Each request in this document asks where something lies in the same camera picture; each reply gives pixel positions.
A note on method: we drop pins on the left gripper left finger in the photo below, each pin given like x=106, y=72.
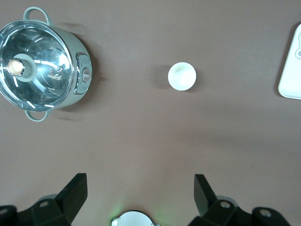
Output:
x=70, y=197

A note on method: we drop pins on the brown table cover mat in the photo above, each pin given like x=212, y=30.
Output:
x=150, y=141

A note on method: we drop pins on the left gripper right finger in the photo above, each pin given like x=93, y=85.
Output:
x=211, y=202

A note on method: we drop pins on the cream tray with bear print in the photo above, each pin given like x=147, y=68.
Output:
x=292, y=66

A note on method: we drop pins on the white IKEA cup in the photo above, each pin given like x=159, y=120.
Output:
x=182, y=76

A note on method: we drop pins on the glass pot lid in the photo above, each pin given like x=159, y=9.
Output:
x=42, y=58

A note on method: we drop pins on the grey-green electric pot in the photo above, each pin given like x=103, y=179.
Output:
x=78, y=47

